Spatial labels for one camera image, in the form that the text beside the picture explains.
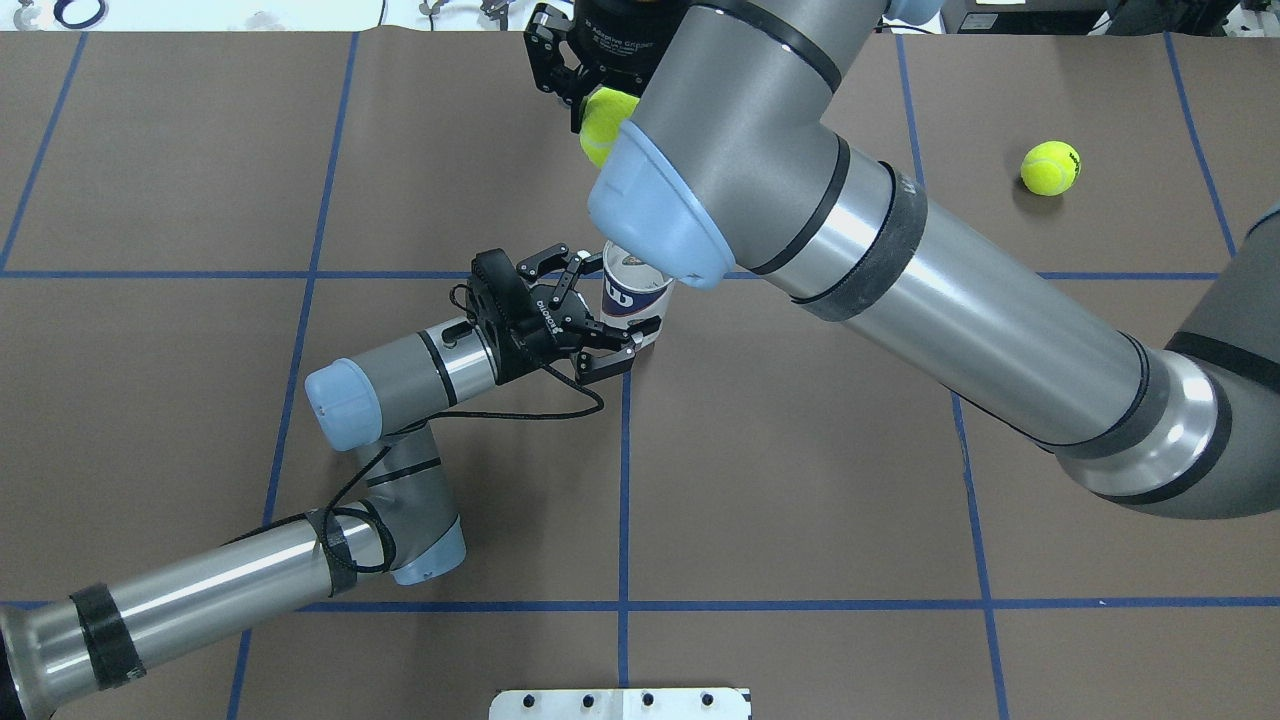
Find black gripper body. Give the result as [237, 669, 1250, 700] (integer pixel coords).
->
[573, 1, 687, 88]
[470, 250, 586, 386]

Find clear tennis ball can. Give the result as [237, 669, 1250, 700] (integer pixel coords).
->
[602, 241, 675, 329]

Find yellow tennis ball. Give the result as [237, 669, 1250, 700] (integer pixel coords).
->
[579, 87, 640, 169]
[1019, 140, 1082, 197]

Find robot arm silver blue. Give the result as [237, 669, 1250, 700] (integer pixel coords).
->
[3, 245, 662, 719]
[525, 1, 1279, 519]

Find black camera cable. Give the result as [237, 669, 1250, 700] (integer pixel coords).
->
[312, 284, 607, 575]

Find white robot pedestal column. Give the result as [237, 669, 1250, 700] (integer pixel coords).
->
[488, 687, 754, 719]

